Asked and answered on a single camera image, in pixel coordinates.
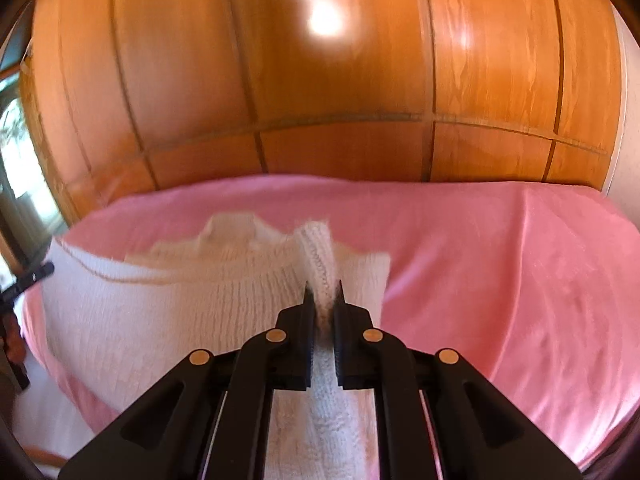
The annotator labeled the window with dark frame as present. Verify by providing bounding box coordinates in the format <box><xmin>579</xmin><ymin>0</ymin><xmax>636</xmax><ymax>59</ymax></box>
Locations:
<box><xmin>0</xmin><ymin>15</ymin><xmax>68</xmax><ymax>281</ymax></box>

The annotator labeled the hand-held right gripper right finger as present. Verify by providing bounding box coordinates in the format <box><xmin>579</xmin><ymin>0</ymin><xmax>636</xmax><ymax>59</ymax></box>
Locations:
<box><xmin>332</xmin><ymin>282</ymin><xmax>583</xmax><ymax>480</ymax></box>

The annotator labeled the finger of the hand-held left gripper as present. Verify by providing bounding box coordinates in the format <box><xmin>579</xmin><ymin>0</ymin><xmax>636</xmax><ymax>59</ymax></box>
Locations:
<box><xmin>0</xmin><ymin>261</ymin><xmax>55</xmax><ymax>307</ymax></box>

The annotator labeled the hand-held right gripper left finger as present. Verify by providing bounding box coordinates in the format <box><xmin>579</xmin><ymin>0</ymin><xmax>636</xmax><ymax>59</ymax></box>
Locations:
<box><xmin>57</xmin><ymin>282</ymin><xmax>317</xmax><ymax>480</ymax></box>

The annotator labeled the wooden wardrobe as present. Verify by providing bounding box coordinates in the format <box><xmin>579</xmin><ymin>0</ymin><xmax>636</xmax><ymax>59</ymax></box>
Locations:
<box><xmin>20</xmin><ymin>0</ymin><xmax>628</xmax><ymax>221</ymax></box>

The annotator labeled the light knit sweater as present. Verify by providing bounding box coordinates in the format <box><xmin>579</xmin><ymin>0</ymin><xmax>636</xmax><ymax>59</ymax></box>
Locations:
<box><xmin>42</xmin><ymin>212</ymin><xmax>392</xmax><ymax>480</ymax></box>

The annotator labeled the pink bed blanket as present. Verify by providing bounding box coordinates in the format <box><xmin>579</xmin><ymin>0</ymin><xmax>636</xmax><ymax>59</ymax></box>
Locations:
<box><xmin>20</xmin><ymin>174</ymin><xmax>640</xmax><ymax>471</ymax></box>

